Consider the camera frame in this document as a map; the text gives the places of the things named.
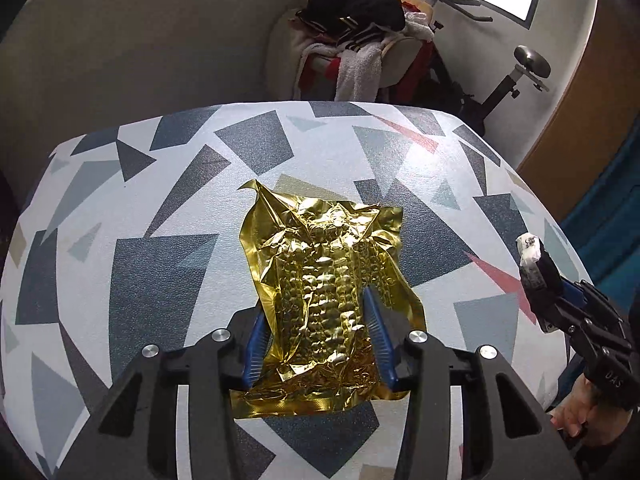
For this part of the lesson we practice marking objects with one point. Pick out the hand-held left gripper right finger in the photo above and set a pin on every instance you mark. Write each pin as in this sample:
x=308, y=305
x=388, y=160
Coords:
x=382, y=345

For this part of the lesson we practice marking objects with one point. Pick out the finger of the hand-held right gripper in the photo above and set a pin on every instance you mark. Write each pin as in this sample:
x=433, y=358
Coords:
x=577, y=295
x=547, y=295

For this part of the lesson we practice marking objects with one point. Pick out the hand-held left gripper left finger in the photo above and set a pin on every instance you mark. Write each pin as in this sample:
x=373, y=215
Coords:
x=255, y=355

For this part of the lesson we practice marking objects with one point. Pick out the small white paper scrap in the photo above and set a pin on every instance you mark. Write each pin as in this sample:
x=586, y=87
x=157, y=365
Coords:
x=529, y=255

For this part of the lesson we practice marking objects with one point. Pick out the gold foil bag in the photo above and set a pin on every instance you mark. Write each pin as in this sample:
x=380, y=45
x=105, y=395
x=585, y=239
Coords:
x=320, y=260

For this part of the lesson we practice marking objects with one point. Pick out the person's right hand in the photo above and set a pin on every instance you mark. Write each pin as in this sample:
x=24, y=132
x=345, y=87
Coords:
x=585, y=415

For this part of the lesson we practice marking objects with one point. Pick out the blue curtain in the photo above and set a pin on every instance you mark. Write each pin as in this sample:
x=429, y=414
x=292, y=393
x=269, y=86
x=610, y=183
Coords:
x=610, y=220

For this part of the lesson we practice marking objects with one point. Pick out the wooden door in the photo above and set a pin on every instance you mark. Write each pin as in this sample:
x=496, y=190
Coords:
x=590, y=110

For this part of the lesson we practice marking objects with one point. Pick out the geometric patterned table cover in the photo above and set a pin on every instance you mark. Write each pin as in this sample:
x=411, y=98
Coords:
x=150, y=200

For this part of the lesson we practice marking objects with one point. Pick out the black exercise bike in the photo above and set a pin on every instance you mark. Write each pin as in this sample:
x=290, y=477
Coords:
x=475, y=80

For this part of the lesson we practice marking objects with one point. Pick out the white towel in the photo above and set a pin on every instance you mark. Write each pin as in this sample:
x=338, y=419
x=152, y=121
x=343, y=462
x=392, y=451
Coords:
x=357, y=70

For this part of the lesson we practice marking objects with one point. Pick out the beige armchair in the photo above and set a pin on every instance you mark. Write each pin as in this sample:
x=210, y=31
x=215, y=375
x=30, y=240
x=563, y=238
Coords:
x=285, y=60

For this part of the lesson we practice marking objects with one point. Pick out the pile of clothes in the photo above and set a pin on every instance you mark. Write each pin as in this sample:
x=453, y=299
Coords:
x=360, y=10

